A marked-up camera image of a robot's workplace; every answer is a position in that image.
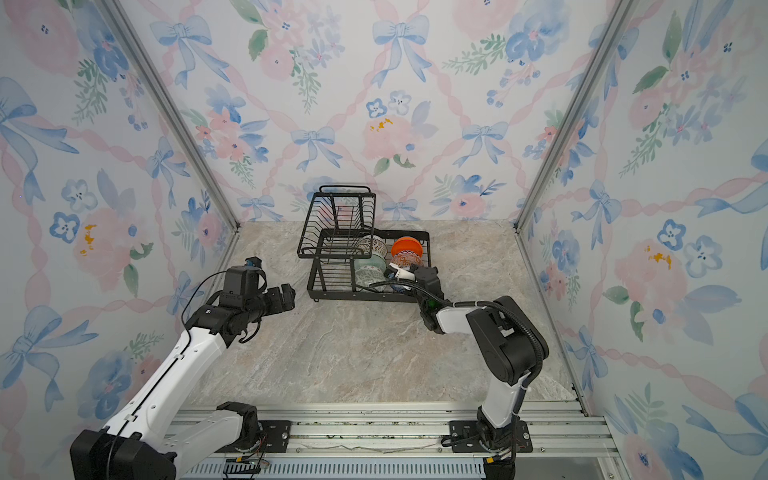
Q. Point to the left aluminium corner post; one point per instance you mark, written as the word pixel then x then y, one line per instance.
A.
pixel 118 20

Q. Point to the black wire dish rack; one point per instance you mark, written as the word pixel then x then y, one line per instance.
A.
pixel 337 230

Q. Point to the mint green ribbed bowl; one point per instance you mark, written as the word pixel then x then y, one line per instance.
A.
pixel 373 263

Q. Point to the right aluminium corner post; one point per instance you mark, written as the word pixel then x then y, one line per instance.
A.
pixel 607 42

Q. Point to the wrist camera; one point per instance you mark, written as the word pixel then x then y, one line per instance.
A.
pixel 396 272
pixel 254 263

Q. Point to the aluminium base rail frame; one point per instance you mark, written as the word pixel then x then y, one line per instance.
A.
pixel 402 440

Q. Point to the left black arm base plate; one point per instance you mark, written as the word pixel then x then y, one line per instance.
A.
pixel 269 436

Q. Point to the blue white floral bowl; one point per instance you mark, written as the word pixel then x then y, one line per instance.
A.
pixel 398 288

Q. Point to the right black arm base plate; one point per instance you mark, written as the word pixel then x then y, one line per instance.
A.
pixel 464 437

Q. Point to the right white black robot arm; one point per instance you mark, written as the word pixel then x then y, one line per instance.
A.
pixel 512 348

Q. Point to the red orange patterned bowl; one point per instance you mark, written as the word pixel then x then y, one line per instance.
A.
pixel 406 259

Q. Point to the white patterned lattice bowl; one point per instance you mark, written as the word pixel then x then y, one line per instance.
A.
pixel 379 246

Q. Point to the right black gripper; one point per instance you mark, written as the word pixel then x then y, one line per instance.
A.
pixel 419 271

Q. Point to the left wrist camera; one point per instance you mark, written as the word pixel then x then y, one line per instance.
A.
pixel 254 263

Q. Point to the orange plastic bowl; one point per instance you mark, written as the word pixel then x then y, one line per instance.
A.
pixel 407 244

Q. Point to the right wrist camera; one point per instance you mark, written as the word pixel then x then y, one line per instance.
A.
pixel 396 272

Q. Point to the aluminium corner post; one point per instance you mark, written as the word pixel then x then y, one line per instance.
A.
pixel 118 20
pixel 607 42

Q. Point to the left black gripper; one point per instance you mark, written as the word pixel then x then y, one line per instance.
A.
pixel 278 304

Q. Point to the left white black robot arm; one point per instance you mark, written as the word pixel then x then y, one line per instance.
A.
pixel 134 443

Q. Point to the green white patterned bowl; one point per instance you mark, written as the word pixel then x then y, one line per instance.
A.
pixel 368 279

